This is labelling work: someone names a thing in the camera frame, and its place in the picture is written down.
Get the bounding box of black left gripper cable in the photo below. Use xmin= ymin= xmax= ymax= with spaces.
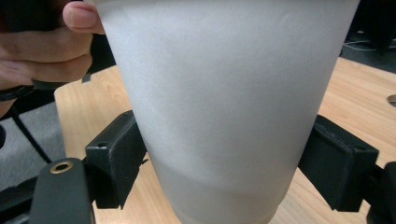
xmin=8 ymin=105 xmax=53 ymax=164

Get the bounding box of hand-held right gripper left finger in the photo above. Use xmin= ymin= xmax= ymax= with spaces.
xmin=85 ymin=109 xmax=148 ymax=210

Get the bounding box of single white paper cup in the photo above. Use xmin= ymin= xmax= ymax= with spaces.
xmin=92 ymin=0 xmax=361 ymax=224

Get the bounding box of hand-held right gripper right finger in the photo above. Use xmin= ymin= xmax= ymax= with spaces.
xmin=297 ymin=114 xmax=380 ymax=213

